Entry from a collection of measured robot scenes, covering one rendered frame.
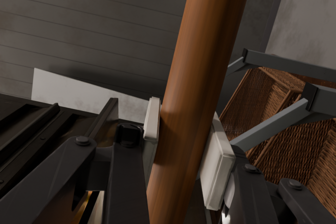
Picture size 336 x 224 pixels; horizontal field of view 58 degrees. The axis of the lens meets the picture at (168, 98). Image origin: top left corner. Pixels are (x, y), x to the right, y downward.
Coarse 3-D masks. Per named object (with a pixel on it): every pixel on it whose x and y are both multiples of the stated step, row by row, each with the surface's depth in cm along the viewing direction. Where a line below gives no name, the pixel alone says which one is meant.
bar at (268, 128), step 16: (240, 64) 98; (256, 64) 97; (272, 64) 97; (288, 64) 97; (304, 64) 97; (304, 96) 53; (320, 96) 50; (288, 112) 52; (304, 112) 52; (320, 112) 51; (256, 128) 54; (272, 128) 53; (240, 144) 54; (256, 144) 54
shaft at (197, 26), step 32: (192, 0) 15; (224, 0) 14; (192, 32) 15; (224, 32) 15; (192, 64) 15; (224, 64) 16; (192, 96) 16; (160, 128) 17; (192, 128) 16; (160, 160) 17; (192, 160) 17; (160, 192) 17
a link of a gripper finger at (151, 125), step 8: (152, 96) 20; (152, 104) 18; (152, 112) 17; (152, 120) 16; (144, 128) 15; (152, 128) 15; (144, 136) 14; (152, 136) 14; (144, 144) 14; (152, 144) 14; (144, 152) 14; (152, 152) 14; (144, 160) 14; (152, 160) 14; (144, 168) 14; (144, 176) 14
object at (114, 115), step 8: (112, 104) 154; (104, 112) 142; (112, 112) 151; (104, 120) 133; (112, 120) 152; (96, 128) 124; (104, 128) 133; (112, 128) 153; (88, 136) 116; (96, 136) 119; (104, 136) 134; (112, 136) 154; (104, 144) 135; (112, 144) 155; (88, 192) 109; (80, 208) 100; (80, 216) 100
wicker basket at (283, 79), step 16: (256, 80) 163; (272, 80) 163; (288, 80) 125; (256, 96) 166; (272, 96) 160; (288, 96) 110; (224, 112) 169; (240, 112) 169; (256, 112) 169; (272, 112) 156; (224, 128) 171; (304, 144) 116
